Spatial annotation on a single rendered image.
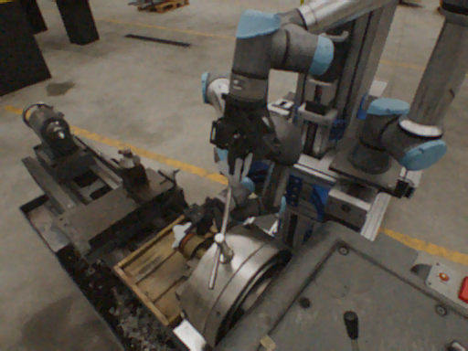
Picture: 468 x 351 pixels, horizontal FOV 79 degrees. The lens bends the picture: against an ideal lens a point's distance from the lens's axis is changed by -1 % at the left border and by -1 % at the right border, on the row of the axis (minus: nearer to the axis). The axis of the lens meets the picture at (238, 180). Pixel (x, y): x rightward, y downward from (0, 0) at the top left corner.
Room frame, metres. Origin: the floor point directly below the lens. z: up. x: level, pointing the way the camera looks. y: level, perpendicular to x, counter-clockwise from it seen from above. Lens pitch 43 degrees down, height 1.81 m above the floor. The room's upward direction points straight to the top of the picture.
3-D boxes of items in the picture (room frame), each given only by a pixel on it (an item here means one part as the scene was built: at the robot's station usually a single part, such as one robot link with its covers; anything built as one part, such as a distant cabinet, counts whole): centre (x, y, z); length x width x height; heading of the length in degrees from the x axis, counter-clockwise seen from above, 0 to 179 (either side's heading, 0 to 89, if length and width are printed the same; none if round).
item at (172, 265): (0.57, 0.21, 0.89); 0.36 x 0.30 x 0.04; 139
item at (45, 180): (0.80, 0.48, 0.77); 1.55 x 0.34 x 0.19; 49
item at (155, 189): (0.84, 0.40, 0.99); 0.20 x 0.10 x 0.05; 49
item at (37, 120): (1.18, 0.91, 1.01); 0.30 x 0.20 x 0.29; 49
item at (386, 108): (0.80, -0.47, 1.33); 0.13 x 0.12 x 0.14; 13
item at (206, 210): (0.62, 0.11, 1.08); 0.12 x 0.09 x 0.08; 138
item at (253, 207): (0.74, -0.01, 0.98); 0.11 x 0.08 x 0.11; 102
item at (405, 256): (0.37, -0.35, 1.24); 0.09 x 0.08 x 0.03; 49
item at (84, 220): (0.81, 0.46, 0.95); 0.43 x 0.17 x 0.05; 139
